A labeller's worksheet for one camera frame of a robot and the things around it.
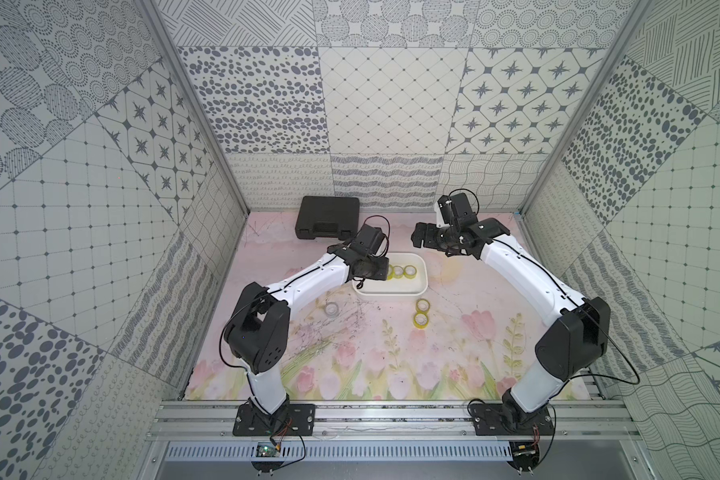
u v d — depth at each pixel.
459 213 0.64
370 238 0.70
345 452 0.70
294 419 0.73
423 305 0.95
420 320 0.91
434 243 0.75
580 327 0.45
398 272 1.03
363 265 0.66
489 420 0.73
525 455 0.73
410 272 1.01
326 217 1.18
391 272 1.04
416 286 0.98
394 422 0.76
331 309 0.94
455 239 0.62
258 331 0.49
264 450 0.71
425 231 0.75
